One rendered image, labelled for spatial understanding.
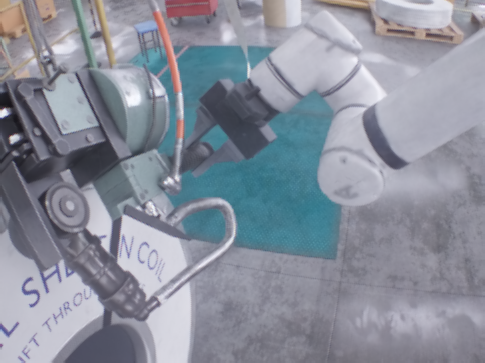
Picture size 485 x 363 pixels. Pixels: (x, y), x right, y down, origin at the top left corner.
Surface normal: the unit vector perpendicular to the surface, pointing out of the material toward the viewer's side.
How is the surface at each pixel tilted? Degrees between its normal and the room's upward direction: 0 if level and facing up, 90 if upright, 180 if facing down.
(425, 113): 72
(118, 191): 65
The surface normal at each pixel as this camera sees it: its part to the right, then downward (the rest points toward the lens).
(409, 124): -0.63, 0.28
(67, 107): 0.80, -0.43
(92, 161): -0.34, 0.24
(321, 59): -0.14, 0.47
